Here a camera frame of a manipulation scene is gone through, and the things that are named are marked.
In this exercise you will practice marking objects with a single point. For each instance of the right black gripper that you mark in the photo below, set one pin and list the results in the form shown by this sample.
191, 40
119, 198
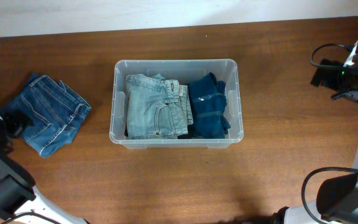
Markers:
329, 78

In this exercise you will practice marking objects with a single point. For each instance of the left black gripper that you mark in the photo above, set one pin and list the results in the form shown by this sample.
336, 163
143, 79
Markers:
14, 125

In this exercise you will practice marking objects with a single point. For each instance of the dark blue jeans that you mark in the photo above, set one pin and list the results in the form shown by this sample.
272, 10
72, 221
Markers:
56, 111

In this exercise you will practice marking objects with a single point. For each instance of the teal blue taped cloth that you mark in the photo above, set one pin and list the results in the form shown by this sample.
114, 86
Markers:
208, 103

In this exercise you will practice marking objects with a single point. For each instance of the light blue jeans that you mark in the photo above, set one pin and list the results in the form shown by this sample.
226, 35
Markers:
158, 108

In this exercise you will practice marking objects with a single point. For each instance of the black taped cloth bundle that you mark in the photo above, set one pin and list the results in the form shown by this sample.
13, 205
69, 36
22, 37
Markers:
189, 134

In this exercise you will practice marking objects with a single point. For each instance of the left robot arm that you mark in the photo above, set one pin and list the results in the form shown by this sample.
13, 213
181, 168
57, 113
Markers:
20, 199

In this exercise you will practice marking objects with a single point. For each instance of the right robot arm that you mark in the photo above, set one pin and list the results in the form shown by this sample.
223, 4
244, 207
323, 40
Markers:
337, 198

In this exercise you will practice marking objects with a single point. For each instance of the clear plastic storage bin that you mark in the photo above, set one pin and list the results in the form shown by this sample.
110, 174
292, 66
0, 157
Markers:
184, 71

